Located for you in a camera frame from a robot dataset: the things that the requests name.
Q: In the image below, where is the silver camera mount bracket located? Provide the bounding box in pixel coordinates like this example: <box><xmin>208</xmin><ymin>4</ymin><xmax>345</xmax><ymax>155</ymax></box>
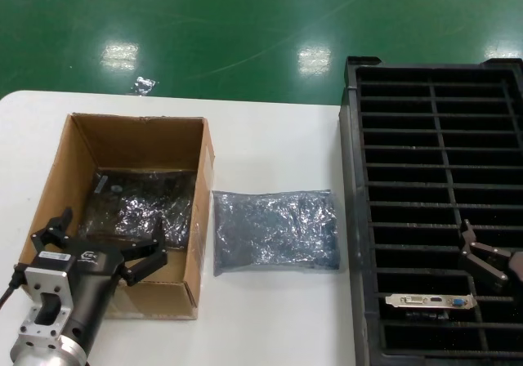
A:
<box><xmin>16</xmin><ymin>264</ymin><xmax>74</xmax><ymax>339</ymax></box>

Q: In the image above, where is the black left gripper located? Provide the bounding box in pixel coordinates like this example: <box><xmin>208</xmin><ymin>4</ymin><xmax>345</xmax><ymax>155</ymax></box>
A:
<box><xmin>30</xmin><ymin>206</ymin><xmax>168</xmax><ymax>353</ymax></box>

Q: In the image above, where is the graphics card in antistatic bag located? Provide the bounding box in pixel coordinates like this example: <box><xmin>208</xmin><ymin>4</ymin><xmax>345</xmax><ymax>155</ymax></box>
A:
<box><xmin>75</xmin><ymin>167</ymin><xmax>201</xmax><ymax>252</ymax></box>

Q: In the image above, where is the graphics card with silver bracket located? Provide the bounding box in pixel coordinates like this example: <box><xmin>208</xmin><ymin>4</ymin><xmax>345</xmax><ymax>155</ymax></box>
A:
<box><xmin>384</xmin><ymin>292</ymin><xmax>478</xmax><ymax>323</ymax></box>

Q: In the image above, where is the brown cardboard box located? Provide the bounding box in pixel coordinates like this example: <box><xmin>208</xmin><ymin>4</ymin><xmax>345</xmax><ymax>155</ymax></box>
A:
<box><xmin>16</xmin><ymin>112</ymin><xmax>216</xmax><ymax>321</ymax></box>

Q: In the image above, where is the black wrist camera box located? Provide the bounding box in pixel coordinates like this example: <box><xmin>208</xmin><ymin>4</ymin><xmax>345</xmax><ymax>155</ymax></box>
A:
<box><xmin>35</xmin><ymin>248</ymin><xmax>79</xmax><ymax>277</ymax></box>

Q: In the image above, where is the black slotted plastic container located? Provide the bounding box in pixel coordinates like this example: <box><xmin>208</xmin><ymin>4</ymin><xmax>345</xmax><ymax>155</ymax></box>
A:
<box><xmin>337</xmin><ymin>55</ymin><xmax>523</xmax><ymax>366</ymax></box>

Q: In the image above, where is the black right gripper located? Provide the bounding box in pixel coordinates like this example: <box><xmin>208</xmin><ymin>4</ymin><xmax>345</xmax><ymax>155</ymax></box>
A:
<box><xmin>457</xmin><ymin>218</ymin><xmax>523</xmax><ymax>293</ymax></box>

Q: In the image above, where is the silver antistatic bag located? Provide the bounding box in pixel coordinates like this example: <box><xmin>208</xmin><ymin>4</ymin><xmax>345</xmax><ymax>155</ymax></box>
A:
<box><xmin>211</xmin><ymin>188</ymin><xmax>343</xmax><ymax>278</ymax></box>

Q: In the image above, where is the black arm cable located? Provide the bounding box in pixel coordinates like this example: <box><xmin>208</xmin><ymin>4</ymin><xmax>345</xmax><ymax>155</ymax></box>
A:
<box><xmin>0</xmin><ymin>262</ymin><xmax>26</xmax><ymax>308</ymax></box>

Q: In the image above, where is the crumpled foil scrap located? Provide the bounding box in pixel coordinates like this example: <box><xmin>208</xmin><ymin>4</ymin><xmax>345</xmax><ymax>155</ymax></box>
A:
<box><xmin>129</xmin><ymin>76</ymin><xmax>159</xmax><ymax>96</ymax></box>

